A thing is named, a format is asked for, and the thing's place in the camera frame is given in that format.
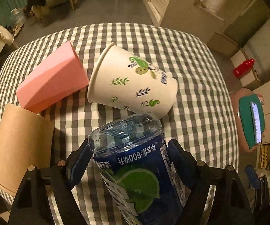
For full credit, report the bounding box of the checkered tablecloth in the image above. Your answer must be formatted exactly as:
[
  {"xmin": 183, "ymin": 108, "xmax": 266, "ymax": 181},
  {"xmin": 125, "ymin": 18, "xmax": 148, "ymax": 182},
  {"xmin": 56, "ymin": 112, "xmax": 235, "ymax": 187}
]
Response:
[{"xmin": 0, "ymin": 23, "xmax": 239, "ymax": 224}]

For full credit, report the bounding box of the smartphone with lit screen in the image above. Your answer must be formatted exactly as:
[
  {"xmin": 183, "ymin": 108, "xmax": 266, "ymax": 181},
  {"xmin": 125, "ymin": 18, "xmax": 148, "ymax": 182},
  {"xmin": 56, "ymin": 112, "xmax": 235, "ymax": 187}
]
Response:
[{"xmin": 250, "ymin": 102, "xmax": 262, "ymax": 144}]

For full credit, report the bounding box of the blue plastic bottle cup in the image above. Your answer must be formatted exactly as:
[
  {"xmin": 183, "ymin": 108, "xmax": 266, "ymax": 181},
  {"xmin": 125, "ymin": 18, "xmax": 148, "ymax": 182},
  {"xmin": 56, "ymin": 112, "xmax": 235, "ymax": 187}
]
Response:
[{"xmin": 88, "ymin": 113, "xmax": 188, "ymax": 224}]

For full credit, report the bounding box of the brown kraft paper cup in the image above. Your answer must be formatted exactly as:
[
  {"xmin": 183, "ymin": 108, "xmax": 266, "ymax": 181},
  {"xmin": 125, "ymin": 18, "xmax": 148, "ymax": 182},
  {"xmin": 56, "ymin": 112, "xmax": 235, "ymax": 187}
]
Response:
[{"xmin": 0, "ymin": 104, "xmax": 54, "ymax": 197}]

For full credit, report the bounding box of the green cushion pad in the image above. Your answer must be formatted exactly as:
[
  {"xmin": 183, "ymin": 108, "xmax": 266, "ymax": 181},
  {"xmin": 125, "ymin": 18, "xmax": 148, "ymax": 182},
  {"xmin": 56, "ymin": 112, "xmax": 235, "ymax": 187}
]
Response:
[{"xmin": 239, "ymin": 94, "xmax": 265, "ymax": 149}]

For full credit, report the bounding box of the red bottle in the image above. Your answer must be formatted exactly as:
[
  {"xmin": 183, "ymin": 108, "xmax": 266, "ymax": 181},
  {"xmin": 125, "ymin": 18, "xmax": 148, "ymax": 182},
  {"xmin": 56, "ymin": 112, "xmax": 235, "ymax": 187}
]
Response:
[{"xmin": 233, "ymin": 58, "xmax": 255, "ymax": 79}]

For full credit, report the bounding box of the pink plastic cup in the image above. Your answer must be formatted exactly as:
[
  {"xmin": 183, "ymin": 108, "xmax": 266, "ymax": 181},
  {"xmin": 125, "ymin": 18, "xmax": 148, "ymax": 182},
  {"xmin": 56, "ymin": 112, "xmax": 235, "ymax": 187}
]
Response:
[{"xmin": 16, "ymin": 41, "xmax": 89, "ymax": 113}]

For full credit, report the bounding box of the white leaf-print paper cup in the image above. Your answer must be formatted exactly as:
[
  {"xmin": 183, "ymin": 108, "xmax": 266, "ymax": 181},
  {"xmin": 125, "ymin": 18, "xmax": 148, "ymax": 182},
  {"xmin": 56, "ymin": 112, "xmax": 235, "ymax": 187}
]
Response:
[{"xmin": 87, "ymin": 43, "xmax": 178, "ymax": 118}]

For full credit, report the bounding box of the cardboard box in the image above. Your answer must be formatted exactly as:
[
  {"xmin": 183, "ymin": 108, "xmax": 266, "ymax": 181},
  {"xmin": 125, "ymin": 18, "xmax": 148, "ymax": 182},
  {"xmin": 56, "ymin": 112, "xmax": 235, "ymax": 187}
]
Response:
[{"xmin": 207, "ymin": 33, "xmax": 240, "ymax": 57}]

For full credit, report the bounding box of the clear water jug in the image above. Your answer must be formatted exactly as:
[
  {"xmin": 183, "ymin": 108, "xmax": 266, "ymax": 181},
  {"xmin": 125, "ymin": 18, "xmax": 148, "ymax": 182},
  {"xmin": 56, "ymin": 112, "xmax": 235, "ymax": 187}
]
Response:
[{"xmin": 10, "ymin": 8, "xmax": 26, "ymax": 29}]

